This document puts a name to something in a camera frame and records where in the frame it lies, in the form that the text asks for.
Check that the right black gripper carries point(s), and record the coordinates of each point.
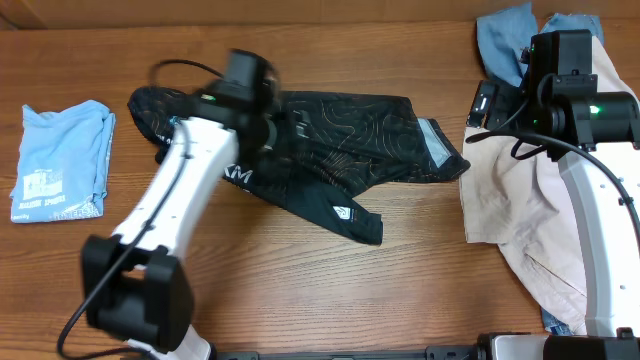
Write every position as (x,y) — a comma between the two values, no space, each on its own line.
(500,98)

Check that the black orange patterned t-shirt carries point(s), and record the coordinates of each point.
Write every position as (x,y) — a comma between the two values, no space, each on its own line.
(313,153)

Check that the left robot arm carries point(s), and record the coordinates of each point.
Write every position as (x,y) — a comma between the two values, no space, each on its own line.
(135,285)

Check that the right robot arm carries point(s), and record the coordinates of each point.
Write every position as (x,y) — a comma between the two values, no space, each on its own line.
(593,136)

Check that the blue denim garment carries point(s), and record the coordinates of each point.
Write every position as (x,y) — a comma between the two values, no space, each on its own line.
(504,35)

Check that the beige pink garment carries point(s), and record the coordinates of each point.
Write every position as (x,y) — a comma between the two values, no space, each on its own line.
(517,200)

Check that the folded light blue t-shirt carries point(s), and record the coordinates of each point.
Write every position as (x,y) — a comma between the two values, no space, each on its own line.
(63,164)

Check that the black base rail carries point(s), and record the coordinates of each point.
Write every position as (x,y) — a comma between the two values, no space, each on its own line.
(448,352)

